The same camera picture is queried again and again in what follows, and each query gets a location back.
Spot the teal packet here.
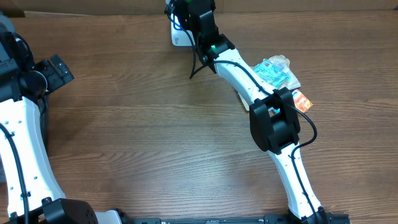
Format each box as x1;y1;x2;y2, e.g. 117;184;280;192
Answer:
253;59;290;88

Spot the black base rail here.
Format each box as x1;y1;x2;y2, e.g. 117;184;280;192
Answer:
130;213;351;224

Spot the beige paper pouch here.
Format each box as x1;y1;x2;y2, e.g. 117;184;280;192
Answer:
238;54;302;112

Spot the grey plastic basket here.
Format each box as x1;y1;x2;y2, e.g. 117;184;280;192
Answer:
1;12;49;147

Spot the white barcode scanner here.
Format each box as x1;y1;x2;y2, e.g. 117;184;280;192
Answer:
170;14;195;47

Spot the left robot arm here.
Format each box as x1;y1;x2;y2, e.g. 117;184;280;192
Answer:
1;30;128;224

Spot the teal tissue pack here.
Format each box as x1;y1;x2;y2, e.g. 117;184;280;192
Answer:
268;108;280;116

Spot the orange tissue pack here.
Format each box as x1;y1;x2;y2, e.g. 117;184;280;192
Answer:
292;89;313;113

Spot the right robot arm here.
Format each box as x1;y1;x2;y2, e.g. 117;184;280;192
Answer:
164;0;328;223

